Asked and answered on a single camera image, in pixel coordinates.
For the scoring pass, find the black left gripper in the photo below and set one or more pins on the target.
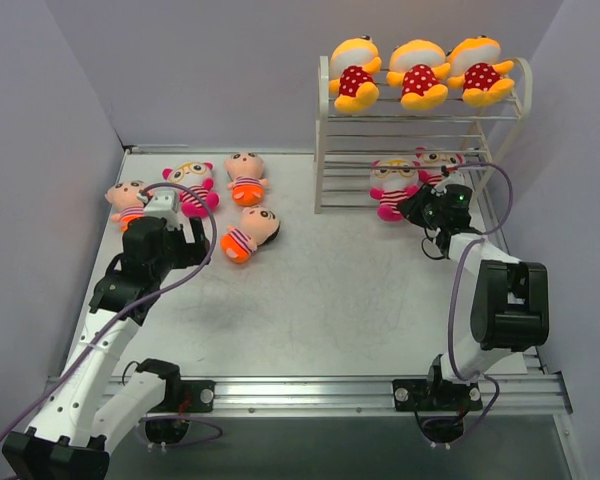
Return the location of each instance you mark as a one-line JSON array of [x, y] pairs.
[[189, 245]]

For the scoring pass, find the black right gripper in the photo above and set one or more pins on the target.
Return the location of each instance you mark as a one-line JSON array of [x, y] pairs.
[[419, 206]]

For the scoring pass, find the pink panda plush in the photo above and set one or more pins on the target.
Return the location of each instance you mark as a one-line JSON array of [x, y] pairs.
[[197, 177], [393, 181], [435, 161]]

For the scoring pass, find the pink panda plush front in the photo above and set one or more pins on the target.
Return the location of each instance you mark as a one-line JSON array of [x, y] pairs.
[[435, 161]]

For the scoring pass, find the pink panda plush back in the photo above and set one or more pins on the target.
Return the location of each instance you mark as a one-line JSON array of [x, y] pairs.
[[197, 177]]

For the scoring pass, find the peach doll plush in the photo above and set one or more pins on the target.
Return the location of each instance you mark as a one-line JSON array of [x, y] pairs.
[[247, 182], [258, 226], [126, 203]]

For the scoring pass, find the yellow plush red dotted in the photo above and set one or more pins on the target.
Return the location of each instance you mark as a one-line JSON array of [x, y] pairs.
[[476, 70], [419, 68], [352, 67]]

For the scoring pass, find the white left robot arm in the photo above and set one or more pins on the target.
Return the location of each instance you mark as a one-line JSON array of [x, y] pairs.
[[72, 433]]

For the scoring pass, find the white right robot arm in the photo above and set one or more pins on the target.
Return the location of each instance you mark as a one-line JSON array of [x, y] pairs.
[[509, 311]]

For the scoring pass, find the cream metal-rod shelf rack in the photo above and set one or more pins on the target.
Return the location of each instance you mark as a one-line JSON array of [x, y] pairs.
[[347, 144]]

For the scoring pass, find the peach doll plush back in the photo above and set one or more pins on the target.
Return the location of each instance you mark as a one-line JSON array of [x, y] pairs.
[[247, 182]]

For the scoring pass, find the aluminium front mounting rail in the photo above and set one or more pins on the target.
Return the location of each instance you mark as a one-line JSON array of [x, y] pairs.
[[319, 396]]

